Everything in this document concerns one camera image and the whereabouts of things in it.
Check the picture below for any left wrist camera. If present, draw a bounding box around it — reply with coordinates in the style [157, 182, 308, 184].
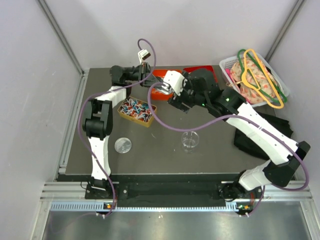
[137, 49, 151, 64]

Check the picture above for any gold candy tin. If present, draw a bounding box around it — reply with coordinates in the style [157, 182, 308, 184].
[117, 96, 154, 128]

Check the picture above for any yellow hanger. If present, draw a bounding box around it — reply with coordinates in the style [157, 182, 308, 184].
[236, 48, 285, 109]

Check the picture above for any white plastic basket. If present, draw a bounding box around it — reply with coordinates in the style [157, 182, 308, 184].
[219, 49, 290, 109]

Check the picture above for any white cable duct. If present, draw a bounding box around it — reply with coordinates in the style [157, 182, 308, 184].
[49, 201, 241, 213]

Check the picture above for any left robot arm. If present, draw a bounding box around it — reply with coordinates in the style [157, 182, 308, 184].
[77, 62, 154, 199]

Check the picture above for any black cloth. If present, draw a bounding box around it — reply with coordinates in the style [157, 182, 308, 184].
[233, 111, 294, 161]

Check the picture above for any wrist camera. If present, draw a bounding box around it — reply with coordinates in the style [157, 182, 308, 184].
[163, 70, 185, 96]
[137, 49, 151, 64]

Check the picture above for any red candy box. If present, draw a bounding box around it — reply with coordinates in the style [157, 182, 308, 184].
[183, 65, 220, 83]

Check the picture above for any green hanger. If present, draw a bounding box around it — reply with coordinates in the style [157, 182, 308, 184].
[237, 49, 288, 104]

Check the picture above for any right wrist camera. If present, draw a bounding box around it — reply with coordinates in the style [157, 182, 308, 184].
[163, 70, 185, 96]

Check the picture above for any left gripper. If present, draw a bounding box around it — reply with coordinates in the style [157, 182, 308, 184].
[124, 62, 162, 88]

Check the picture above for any floral cloth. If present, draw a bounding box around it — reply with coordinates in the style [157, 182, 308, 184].
[230, 59, 277, 104]

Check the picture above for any orange candy box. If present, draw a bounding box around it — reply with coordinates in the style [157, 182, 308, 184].
[149, 69, 183, 101]

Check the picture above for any clear glass jar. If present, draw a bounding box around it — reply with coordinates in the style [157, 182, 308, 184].
[181, 131, 200, 153]

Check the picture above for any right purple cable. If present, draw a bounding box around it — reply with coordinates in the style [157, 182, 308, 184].
[147, 83, 310, 217]

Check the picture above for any clear jar lid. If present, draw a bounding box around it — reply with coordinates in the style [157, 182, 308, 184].
[114, 137, 132, 154]

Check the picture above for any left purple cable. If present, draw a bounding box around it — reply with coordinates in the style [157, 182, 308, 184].
[77, 38, 157, 218]

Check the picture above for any purple cable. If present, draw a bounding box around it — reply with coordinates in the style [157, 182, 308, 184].
[77, 38, 157, 218]
[147, 83, 310, 217]

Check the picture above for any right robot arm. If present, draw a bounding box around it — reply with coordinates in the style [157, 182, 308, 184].
[163, 68, 311, 199]

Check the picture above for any metal scoop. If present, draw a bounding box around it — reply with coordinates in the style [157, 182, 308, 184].
[154, 76, 173, 95]

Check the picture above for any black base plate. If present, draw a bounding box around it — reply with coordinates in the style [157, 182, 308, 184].
[84, 181, 266, 208]

